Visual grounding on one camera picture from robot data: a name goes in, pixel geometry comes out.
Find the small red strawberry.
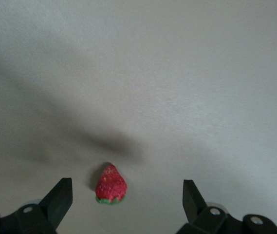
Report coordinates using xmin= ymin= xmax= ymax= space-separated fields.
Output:
xmin=95 ymin=163 xmax=128 ymax=207

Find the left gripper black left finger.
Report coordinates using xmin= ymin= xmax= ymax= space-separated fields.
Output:
xmin=0 ymin=177 xmax=74 ymax=234

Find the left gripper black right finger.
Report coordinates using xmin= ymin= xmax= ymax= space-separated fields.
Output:
xmin=176 ymin=179 xmax=277 ymax=234

